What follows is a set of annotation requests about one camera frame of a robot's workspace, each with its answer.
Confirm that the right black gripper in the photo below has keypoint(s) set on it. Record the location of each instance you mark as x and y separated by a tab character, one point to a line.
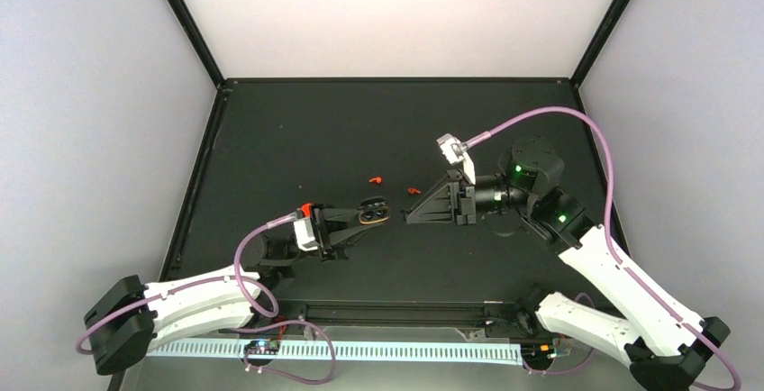
454	198

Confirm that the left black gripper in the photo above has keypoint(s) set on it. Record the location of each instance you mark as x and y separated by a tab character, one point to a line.
331	230

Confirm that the black glossy earbud charging case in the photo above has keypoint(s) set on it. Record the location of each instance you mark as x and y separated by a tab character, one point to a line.
374	210

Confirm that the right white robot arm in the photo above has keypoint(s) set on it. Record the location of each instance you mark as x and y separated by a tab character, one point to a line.
665	345

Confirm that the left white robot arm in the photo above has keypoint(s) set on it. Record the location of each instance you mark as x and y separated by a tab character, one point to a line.
134	318

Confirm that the red round cap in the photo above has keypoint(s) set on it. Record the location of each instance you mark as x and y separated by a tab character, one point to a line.
306	209

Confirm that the clear plastic sheet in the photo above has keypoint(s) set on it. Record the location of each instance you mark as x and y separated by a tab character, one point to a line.
561	362

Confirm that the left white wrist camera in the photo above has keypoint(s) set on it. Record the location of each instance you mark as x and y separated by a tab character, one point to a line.
306	239

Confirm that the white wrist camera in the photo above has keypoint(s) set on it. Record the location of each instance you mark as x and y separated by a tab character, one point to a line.
456	152
306	239

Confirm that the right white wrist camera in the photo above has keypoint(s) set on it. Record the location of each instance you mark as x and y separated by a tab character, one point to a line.
456	152

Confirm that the black aluminium front rail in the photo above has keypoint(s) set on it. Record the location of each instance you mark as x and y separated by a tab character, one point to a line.
481	315

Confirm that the white slotted cable duct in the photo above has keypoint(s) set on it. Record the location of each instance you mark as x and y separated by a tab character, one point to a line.
394	351

